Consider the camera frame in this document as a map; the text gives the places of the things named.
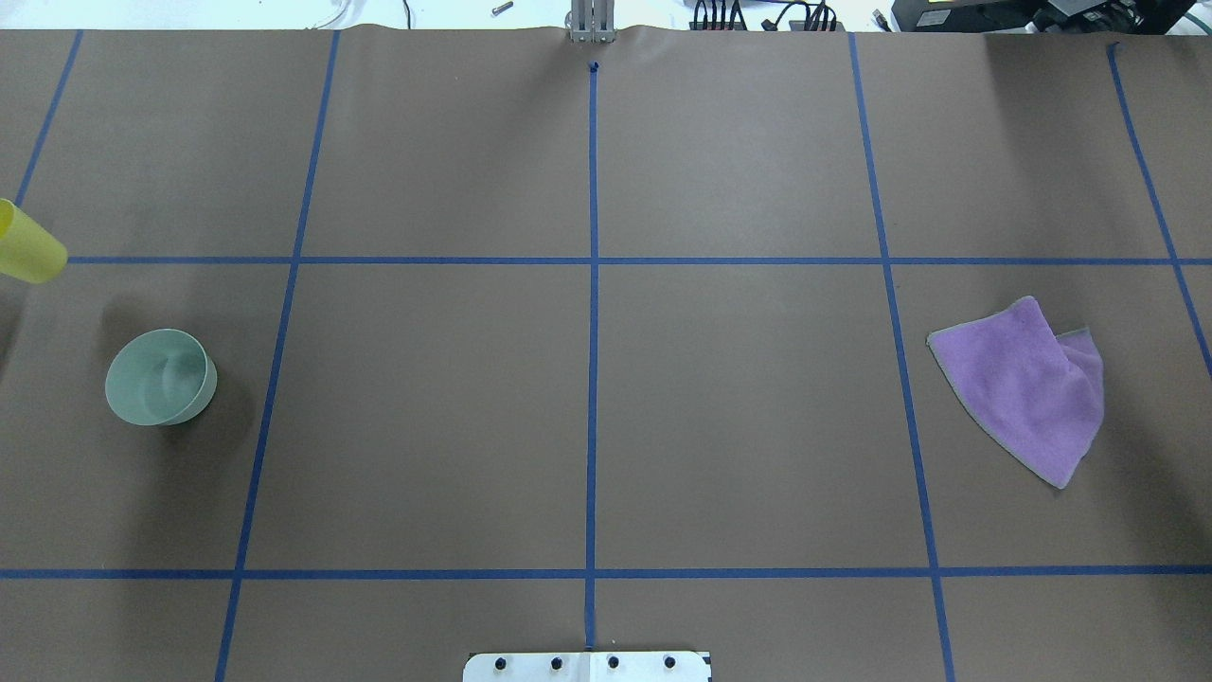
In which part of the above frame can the aluminium frame post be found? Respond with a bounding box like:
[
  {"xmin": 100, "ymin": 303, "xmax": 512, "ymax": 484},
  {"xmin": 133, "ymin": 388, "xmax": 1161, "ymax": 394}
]
[{"xmin": 564, "ymin": 0, "xmax": 617, "ymax": 44}]

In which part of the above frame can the black equipment on bench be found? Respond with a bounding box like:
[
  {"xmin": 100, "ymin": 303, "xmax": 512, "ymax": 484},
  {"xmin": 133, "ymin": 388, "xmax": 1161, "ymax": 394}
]
[{"xmin": 891, "ymin": 1, "xmax": 1196, "ymax": 35}]

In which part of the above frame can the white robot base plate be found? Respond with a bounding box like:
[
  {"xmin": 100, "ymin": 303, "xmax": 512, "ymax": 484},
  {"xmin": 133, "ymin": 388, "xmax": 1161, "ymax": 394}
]
[{"xmin": 462, "ymin": 651, "xmax": 713, "ymax": 681}]

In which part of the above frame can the yellow plastic cup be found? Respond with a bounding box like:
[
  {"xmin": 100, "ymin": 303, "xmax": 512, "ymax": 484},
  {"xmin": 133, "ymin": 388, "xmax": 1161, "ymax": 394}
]
[{"xmin": 1, "ymin": 199, "xmax": 68, "ymax": 283}]

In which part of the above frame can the purple microfiber cloth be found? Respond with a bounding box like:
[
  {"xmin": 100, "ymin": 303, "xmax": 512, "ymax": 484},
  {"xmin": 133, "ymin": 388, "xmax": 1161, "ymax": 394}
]
[{"xmin": 926, "ymin": 296, "xmax": 1107, "ymax": 491}]

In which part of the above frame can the black power strip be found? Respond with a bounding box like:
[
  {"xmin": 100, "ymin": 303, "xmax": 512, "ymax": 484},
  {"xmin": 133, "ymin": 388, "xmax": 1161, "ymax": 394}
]
[{"xmin": 681, "ymin": 1, "xmax": 845, "ymax": 33}]

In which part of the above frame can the green plastic bowl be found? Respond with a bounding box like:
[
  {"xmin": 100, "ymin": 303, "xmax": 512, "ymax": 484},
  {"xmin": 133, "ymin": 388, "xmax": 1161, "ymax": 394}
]
[{"xmin": 104, "ymin": 329, "xmax": 218, "ymax": 426}]

